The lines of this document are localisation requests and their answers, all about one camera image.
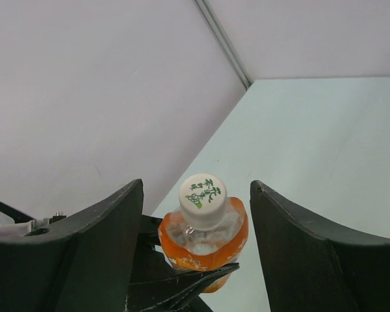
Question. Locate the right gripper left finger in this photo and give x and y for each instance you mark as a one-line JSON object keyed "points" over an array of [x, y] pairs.
{"points": [[80, 263]]}

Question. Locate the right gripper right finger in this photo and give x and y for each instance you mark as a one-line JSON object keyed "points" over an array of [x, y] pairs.
{"points": [[311, 263]]}

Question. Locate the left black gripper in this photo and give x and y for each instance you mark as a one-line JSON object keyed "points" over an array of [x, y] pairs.
{"points": [[154, 285]]}

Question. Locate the orange drink bottle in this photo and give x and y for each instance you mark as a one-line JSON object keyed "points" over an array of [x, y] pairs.
{"points": [[209, 228]]}

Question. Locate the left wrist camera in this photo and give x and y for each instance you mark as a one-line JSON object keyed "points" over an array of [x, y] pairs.
{"points": [[8, 227]]}

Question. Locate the left aluminium frame post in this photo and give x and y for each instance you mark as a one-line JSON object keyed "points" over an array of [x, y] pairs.
{"points": [[224, 41]]}

